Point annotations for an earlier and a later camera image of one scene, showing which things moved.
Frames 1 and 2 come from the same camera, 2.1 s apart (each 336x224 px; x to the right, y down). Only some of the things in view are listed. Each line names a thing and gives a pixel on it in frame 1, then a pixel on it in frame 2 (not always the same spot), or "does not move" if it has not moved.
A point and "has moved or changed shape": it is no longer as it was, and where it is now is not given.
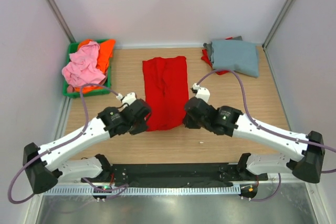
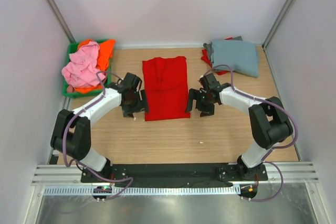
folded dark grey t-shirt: (210, 47) does not move
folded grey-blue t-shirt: (239, 56) does not move
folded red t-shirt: (205, 56) does not move
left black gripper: (142, 128) → (129, 112)
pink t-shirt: (83, 69) does not move
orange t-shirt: (105, 54) does not move
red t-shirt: (165, 89) has moved or changed shape
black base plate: (119, 175) does not move
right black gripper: (188, 123) → (206, 110)
